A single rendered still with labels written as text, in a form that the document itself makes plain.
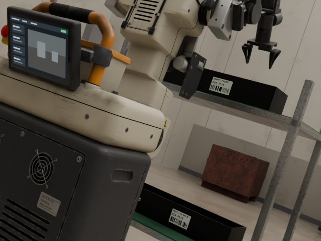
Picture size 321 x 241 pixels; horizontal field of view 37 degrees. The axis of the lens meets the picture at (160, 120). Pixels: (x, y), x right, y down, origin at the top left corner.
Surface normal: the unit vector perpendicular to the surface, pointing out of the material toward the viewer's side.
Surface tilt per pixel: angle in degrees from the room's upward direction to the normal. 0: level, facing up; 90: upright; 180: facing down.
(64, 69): 115
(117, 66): 92
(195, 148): 90
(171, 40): 90
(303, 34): 90
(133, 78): 82
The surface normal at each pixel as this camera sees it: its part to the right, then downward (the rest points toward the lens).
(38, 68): -0.58, 0.25
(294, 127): -0.51, -0.17
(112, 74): 0.80, 0.31
